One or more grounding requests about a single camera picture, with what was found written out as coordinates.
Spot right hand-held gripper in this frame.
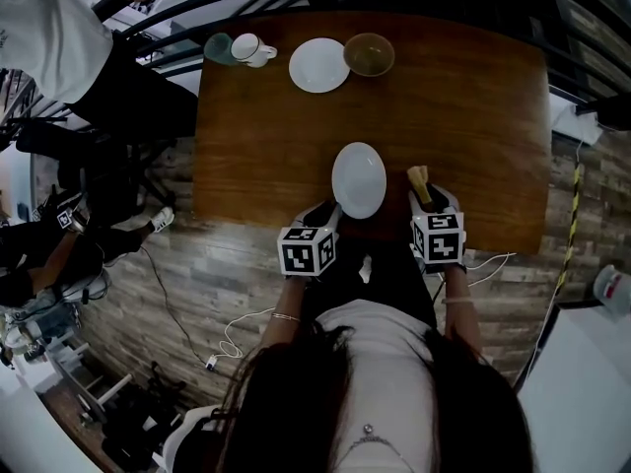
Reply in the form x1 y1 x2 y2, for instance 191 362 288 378
408 184 467 276

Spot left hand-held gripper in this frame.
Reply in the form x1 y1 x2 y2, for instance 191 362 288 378
277 201 343 280

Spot yellow sponge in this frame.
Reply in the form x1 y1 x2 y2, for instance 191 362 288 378
406 165 430 201

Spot big white plate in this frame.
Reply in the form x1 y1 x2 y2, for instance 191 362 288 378
288 36 352 94
330 141 388 220

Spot person's left forearm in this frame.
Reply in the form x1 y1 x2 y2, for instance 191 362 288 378
255 274 310 352

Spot person's right forearm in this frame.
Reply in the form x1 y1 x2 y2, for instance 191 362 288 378
440 263 484 359

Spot person's black trousers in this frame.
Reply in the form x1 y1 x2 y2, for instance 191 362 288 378
300 224 440 329

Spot yellow black striped strip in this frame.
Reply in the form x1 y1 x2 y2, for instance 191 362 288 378
551 163 586 304

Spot beige bowl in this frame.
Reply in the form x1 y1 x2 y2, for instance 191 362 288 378
342 32 395 78

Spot person's white shirt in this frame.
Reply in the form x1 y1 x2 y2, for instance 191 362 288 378
315 298 445 473

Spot white flat panel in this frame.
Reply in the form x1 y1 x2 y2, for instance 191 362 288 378
549 96 605 147

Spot white printed mug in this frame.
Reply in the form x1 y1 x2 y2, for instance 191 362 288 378
230 33 279 69

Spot teal frosted cup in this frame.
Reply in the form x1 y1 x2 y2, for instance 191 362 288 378
203 32 237 66

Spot white bottle red label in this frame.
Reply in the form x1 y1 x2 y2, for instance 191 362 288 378
593 263 631 319

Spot white desk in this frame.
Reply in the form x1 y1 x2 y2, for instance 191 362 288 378
512 301 631 473

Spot white chair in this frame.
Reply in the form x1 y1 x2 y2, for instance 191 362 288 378
162 404 223 473

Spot white cable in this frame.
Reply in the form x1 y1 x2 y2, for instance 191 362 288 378
216 305 277 362
462 251 519 290

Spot black cable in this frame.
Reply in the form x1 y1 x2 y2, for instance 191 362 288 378
140 243 213 364

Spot silver necklace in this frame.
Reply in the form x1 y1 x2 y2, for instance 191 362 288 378
334 424 415 473

